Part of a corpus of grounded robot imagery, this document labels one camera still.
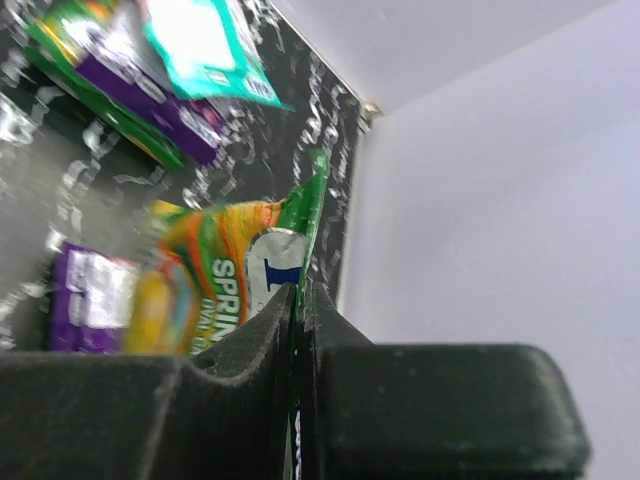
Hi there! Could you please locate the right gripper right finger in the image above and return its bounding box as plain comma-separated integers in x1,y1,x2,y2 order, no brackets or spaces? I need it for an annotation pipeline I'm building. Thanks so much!
299,286,591,479

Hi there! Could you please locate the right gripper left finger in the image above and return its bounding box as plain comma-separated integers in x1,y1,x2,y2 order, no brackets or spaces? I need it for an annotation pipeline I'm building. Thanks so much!
1,285,296,479

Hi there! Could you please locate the orange green Fox's bag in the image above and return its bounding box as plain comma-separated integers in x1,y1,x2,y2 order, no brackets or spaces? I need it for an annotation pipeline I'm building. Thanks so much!
123,149,329,479

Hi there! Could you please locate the teal white candy bag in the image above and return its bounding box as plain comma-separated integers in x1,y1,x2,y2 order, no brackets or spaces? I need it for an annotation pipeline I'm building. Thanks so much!
138,0,294,111

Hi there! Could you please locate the green Fox's candy bag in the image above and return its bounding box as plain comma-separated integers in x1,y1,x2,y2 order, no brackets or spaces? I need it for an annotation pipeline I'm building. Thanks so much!
26,1,183,169

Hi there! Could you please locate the purple Fox's candy bag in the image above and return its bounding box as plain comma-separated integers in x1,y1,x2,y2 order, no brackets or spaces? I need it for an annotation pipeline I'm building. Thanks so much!
77,1,229,165

